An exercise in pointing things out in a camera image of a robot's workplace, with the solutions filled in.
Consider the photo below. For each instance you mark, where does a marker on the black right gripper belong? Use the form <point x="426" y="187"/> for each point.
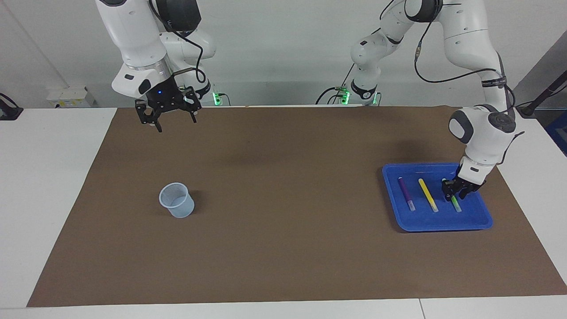
<point x="166" y="97"/>

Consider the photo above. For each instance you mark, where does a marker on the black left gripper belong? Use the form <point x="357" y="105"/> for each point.
<point x="465" y="184"/>

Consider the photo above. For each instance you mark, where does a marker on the green pen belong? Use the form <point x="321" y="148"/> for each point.
<point x="456" y="204"/>

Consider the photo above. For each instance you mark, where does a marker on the yellow pen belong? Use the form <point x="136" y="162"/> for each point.
<point x="427" y="194"/>

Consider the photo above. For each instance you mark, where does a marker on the purple pen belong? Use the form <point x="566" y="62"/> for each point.
<point x="405" y="192"/>

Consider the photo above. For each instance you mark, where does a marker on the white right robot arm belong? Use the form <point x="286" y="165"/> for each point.
<point x="137" y="44"/>

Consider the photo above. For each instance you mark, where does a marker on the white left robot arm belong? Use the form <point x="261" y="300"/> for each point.
<point x="478" y="128"/>

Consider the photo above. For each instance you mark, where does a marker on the blue plastic tray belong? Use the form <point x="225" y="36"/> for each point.
<point x="443" y="217"/>

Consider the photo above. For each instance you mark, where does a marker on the translucent plastic cup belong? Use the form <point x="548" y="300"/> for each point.
<point x="179" y="208"/>

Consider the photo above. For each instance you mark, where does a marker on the white socket box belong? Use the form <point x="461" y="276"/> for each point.
<point x="71" y="97"/>

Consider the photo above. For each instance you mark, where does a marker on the blue crate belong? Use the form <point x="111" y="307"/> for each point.
<point x="559" y="133"/>

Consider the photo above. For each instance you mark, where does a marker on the brown table mat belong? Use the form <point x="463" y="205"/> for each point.
<point x="283" y="221"/>

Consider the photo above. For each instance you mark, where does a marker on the black table clamp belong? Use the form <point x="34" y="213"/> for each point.
<point x="9" y="110"/>

